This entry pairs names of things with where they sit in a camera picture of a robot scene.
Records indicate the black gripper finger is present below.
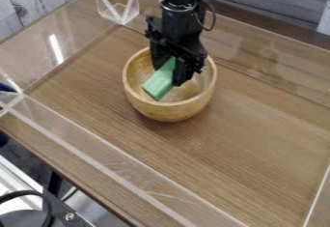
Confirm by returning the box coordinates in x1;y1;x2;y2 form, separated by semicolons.
150;40;174;70
173;57;202;87

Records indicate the light wooden bowl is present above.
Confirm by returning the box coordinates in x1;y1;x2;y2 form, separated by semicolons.
123;47;218;122

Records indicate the blue object behind acrylic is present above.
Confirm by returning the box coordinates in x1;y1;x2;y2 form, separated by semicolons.
0;82;17;92

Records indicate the black table leg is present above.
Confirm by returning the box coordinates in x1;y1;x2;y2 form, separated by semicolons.
49;172;63;197

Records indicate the black cable loop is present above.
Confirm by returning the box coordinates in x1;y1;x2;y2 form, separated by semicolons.
0;189;62;227

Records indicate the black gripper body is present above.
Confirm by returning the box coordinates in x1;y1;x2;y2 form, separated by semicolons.
145;0;208;67

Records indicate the green rectangular block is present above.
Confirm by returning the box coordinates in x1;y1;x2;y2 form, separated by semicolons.
142;57;176;100

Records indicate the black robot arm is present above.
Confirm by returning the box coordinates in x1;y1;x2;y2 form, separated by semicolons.
145;0;217;87

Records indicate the clear acrylic enclosure wall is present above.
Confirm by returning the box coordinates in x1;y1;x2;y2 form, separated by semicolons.
0;0;330;227

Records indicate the white object at right edge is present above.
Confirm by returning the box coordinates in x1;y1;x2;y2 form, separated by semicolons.
317;0;330;36

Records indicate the black metal bracket with screw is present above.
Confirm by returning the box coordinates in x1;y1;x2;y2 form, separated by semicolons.
49;195;95;227

